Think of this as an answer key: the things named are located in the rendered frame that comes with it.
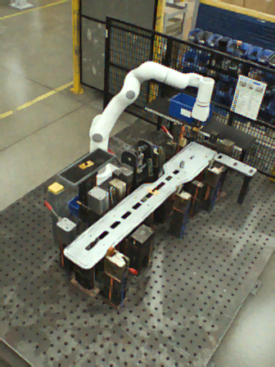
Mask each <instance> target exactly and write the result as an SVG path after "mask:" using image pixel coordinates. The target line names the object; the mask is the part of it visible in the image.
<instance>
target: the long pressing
mask: <svg viewBox="0 0 275 367"><path fill-rule="evenodd" d="M190 149H191V150H190ZM217 155H218V153H217V152H216V151H214V150H212V149H209V148H207V147H204V146H202V145H200V144H198V143H196V142H191V143H189V144H188V145H187V146H186V147H185V148H184V149H182V150H181V151H180V152H178V153H177V154H176V156H174V157H173V158H172V159H171V160H168V161H167V162H165V164H164V166H163V170H164V172H165V174H164V175H163V176H162V177H161V178H159V179H158V180H157V181H156V182H154V183H143V184H142V185H141V186H140V187H138V188H137V189H136V190H135V191H133V192H132V193H130V194H129V195H128V196H127V197H126V198H125V199H124V200H123V201H121V202H120V203H119V205H116V206H115V207H114V208H112V209H111V210H110V211H108V212H107V214H106V215H104V216H102V217H101V218H100V219H99V220H98V221H97V222H96V223H95V224H94V225H93V226H91V227H89V228H88V229H86V230H85V232H84V233H82V234H81V235H80V236H79V237H77V238H76V239H75V240H74V241H73V242H72V243H70V244H69V245H68V246H67V247H65V249H64V254H65V257H66V258H69V259H70V260H72V261H73V262H74V263H75V264H76V265H78V266H79V267H81V268H82V269H84V270H90V269H91V268H92V267H93V266H94V265H96V264H97V262H98V261H99V260H101V259H102V258H103V257H104V256H106V253H107V249H108V248H109V247H110V246H113V247H116V246H117V245H118V244H119V242H120V241H121V240H122V239H123V238H125V237H127V236H128V235H129V234H130V232H131V231H132V230H133V229H134V228H135V227H138V226H139V225H140V223H141V222H142V221H143V220H144V219H145V218H146V217H148V216H149V215H150V214H151V213H152V212H153V210H154V209H155V208H157V207H158V206H159V205H161V204H162V203H163V202H164V201H165V199H167V198H168V197H169V196H170V195H171V194H172V193H174V192H175V191H176V187H177V185H178V184H179V183H181V184H184V183H187V182H191V181H192V180H193V179H194V178H195V177H196V176H197V175H198V174H199V173H200V172H201V171H202V170H203V169H204V168H205V167H206V166H207V165H208V164H209V160H210V159H211V158H212V157H213V158H215V157H216V156H217ZM193 156H194V157H193ZM191 157H192V159H191ZM181 161H185V166H184V168H180V167H179V166H180V162H181ZM175 170H176V171H179V172H178V173H177V174H174V173H173V172H174V171H175ZM185 171H186V172H185ZM168 176H171V177H172V179H171V180H170V181H166V180H165V179H166V178H167V177H168ZM161 182H164V183H165V185H164V186H163V187H162V188H161V189H159V190H158V192H160V194H159V195H157V196H156V195H155V194H153V195H152V196H151V197H150V198H149V199H148V200H146V201H145V202H141V200H142V198H144V197H145V196H146V195H147V194H148V193H149V192H148V191H147V189H148V188H149V187H151V188H153V189H154V188H155V187H156V186H157V185H158V184H160V183H161ZM138 203H141V205H140V206H139V207H138V208H137V209H136V210H134V209H132V207H133V206H134V205H136V204H138ZM128 211H129V212H130V213H131V215H130V216H128V217H127V218H126V219H122V218H121V216H123V215H124V214H125V213H127V212H128ZM116 221H119V222H120V224H119V226H118V227H115V228H114V229H111V228H110V227H111V226H112V225H113V223H115V222H116ZM105 231H107V232H108V234H107V236H106V237H105V238H103V239H99V241H98V242H97V245H96V246H95V247H94V248H92V249H90V250H89V251H87V250H86V249H85V248H86V247H87V246H88V245H89V244H90V243H91V242H96V241H95V240H96V238H98V237H99V236H100V235H101V234H102V233H103V232H105ZM90 236H91V237H90ZM103 244H104V245H103Z"/></svg>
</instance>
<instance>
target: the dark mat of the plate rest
mask: <svg viewBox="0 0 275 367"><path fill-rule="evenodd" d="M113 157H114V156H112V155H111V154H109V153H107V152H105V151H103V150H101V149H97V150H96V151H95V152H93V153H92V154H90V155H89V156H86V157H85V158H84V159H83V160H81V161H79V162H77V163H76V164H74V165H73V166H71V167H70V168H69V169H68V170H66V171H64V172H62V173H61V174H59V175H60V176H61V177H63V178H64V179H66V180H68V181H70V182H71V183H74V184H75V183H78V182H79V181H80V180H82V179H83V178H85V176H87V175H88V174H90V173H91V172H93V171H95V170H96V169H97V168H99V167H100V166H101V165H103V164H105V163H106V162H107V161H108V160H110V159H112V158H113ZM87 161H91V162H93V163H94V164H93V165H90V166H89V167H87V168H85V169H84V170H82V169H81V168H80V167H79V166H80V165H82V164H84V163H85V162H87Z"/></svg>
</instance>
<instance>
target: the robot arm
mask: <svg viewBox="0 0 275 367"><path fill-rule="evenodd" d="M149 79H156V80H159V81H161V82H163V83H165V84H168V85H171V86H174V87H177V88H185V87H186V86H192V87H198V93H197V97H196V104H195V106H194V107H193V110H192V117H193V118H194V119H195V122H196V123H195V128H196V127H197V125H198V129H199V128H201V126H202V123H204V122H205V123H207V122H208V115H209V104H210V98H211V94H212V91H213V87H214V80H213V79H211V78H204V77H202V76H199V75H196V74H186V75H185V74H182V73H180V72H177V71H176V70H173V69H171V68H168V67H166V66H162V65H159V64H157V63H155V62H152V61H148V62H145V63H144V64H142V65H141V66H139V67H138V68H137V69H135V70H131V72H130V73H129V74H128V75H127V76H126V78H125V80H124V86H123V88H122V89H121V91H120V92H119V94H118V95H117V96H114V97H113V98H112V100H111V101H110V103H109V105H108V107H107V108H106V109H105V110H104V112H103V114H102V115H99V116H97V117H95V118H94V119H93V122H92V126H91V129H90V132H89V136H90V139H91V143H90V152H92V151H94V150H95V149H98V148H101V149H105V150H107V143H108V137H109V133H110V131H111V129H112V127H113V126H114V124H115V122H116V121H117V119H118V118H119V115H120V114H121V113H122V112H123V110H124V109H125V107H126V106H129V105H130V104H131V103H133V102H134V101H135V99H136V98H137V96H138V94H139V91H140V86H141V84H142V82H143V81H145V80H149ZM198 120H200V123H199V124H198ZM109 174H110V167H109V166H108V165H106V166H105V167H103V168H102V169H100V170H99V171H98V172H97V179H104V178H105V177H107V176H108V175H109Z"/></svg>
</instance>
